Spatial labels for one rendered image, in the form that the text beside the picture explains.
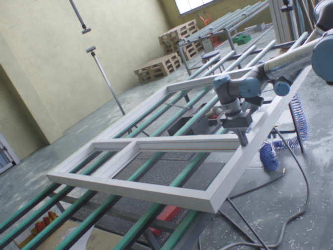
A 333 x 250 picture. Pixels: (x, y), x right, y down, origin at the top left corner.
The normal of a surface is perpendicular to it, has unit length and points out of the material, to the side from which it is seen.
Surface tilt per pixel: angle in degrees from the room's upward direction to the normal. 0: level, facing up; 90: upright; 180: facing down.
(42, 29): 90
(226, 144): 90
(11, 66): 90
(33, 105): 90
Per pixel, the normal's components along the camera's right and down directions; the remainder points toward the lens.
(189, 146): -0.58, 0.52
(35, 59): 0.72, -0.05
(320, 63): -0.76, 0.40
